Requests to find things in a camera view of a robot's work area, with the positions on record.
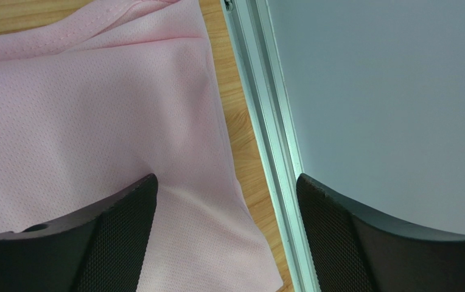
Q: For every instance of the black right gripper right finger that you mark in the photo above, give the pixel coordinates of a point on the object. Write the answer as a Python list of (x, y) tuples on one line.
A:
[(355, 247)]

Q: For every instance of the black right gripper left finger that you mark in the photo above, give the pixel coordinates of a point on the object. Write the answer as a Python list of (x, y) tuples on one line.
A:
[(100, 247)]

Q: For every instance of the pink t shirt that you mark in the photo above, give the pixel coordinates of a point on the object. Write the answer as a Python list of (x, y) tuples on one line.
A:
[(114, 92)]

